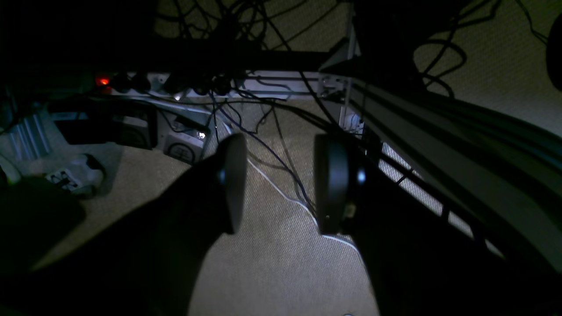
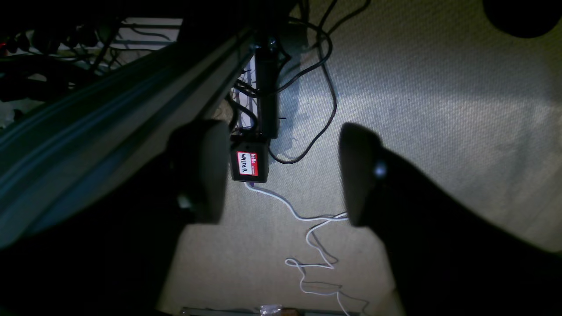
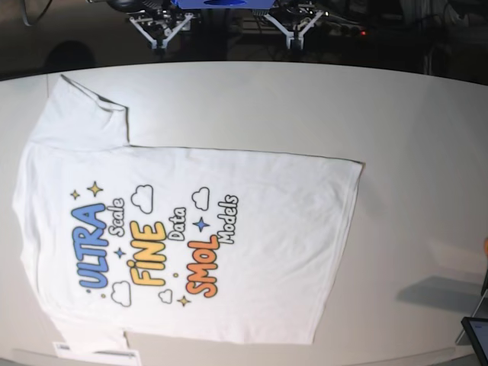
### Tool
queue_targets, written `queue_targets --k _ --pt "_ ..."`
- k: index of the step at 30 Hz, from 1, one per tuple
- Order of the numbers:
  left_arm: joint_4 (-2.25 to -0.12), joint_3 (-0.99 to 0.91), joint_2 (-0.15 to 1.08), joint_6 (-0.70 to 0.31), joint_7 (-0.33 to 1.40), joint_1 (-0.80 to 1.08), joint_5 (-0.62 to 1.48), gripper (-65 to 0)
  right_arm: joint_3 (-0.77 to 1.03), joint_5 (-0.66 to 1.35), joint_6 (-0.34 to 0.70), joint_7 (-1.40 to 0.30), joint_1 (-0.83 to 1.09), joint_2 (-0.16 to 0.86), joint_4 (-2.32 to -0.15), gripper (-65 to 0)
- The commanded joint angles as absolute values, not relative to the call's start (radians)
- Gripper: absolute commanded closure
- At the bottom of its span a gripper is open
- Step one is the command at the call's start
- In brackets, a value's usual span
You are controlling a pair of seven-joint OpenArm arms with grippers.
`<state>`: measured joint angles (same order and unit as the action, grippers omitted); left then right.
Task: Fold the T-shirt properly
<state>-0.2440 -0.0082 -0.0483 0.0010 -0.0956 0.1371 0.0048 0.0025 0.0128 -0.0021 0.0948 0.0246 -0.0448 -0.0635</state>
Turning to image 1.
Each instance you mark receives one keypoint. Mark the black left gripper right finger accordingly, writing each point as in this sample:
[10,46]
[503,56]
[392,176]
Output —
[420,263]

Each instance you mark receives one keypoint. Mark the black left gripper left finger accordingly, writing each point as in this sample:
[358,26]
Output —
[144,264]

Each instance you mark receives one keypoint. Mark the aluminium table frame rail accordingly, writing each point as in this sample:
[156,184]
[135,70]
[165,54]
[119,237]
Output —
[504,172]

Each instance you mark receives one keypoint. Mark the white power strip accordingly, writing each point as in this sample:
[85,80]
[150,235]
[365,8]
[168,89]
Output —
[185,87]

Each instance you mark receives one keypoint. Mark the white power adapter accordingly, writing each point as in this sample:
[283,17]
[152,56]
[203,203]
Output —
[82,176]

